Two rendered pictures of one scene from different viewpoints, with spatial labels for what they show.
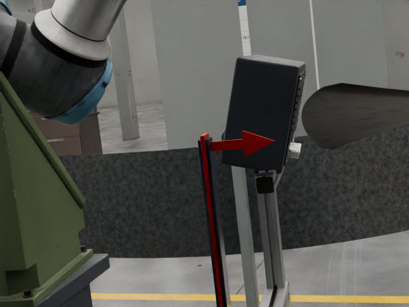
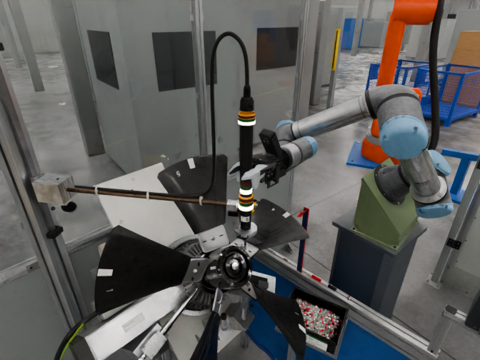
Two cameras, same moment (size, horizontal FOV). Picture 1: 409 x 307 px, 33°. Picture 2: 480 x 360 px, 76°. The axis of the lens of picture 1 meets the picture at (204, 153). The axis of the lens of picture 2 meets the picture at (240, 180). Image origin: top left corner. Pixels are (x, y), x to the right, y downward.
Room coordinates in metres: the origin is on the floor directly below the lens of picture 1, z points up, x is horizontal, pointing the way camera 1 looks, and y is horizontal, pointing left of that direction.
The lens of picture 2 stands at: (0.96, -1.00, 1.85)
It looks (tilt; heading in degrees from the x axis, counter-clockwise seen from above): 28 degrees down; 123
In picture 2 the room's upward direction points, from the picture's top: straight up
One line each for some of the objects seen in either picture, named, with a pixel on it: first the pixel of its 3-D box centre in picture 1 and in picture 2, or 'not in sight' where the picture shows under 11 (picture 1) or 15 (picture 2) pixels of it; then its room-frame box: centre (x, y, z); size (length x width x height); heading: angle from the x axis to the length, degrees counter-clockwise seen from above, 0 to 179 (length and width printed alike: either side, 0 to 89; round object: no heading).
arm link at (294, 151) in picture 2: not in sight; (286, 156); (0.59, -0.16, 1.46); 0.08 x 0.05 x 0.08; 169
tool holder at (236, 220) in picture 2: not in sight; (242, 216); (0.55, -0.35, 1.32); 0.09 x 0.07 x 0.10; 23
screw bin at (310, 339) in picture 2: not in sight; (312, 318); (0.76, -0.19, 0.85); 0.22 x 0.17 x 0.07; 2
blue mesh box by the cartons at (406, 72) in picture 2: not in sight; (398, 85); (0.10, 6.97, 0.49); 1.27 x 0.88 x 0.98; 70
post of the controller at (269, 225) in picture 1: (270, 230); (441, 330); (1.15, -0.10, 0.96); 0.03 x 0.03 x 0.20; 78
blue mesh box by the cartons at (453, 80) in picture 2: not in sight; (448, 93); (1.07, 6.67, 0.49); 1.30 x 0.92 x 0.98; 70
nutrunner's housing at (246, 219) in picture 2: not in sight; (246, 170); (0.56, -0.34, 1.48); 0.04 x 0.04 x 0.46
